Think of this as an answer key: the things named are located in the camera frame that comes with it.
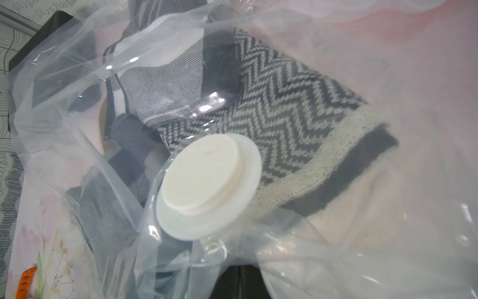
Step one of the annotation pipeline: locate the black white chevron knit blanket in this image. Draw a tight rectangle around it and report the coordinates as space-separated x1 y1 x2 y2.
158 29 398 217

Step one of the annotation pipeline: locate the clear plastic vacuum bag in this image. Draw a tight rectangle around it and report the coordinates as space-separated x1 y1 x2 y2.
3 1 478 299

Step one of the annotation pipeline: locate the navy plaid blanket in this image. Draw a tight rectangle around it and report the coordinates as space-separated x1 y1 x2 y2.
66 114 170 266

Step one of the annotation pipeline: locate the grey white checked blanket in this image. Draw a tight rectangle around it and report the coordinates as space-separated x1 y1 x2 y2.
105 1 240 127

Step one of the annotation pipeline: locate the white round bag valve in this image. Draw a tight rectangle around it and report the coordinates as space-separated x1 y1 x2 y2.
156 133 262 240

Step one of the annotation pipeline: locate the black plastic case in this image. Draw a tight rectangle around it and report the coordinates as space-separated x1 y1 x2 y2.
9 11 101 113

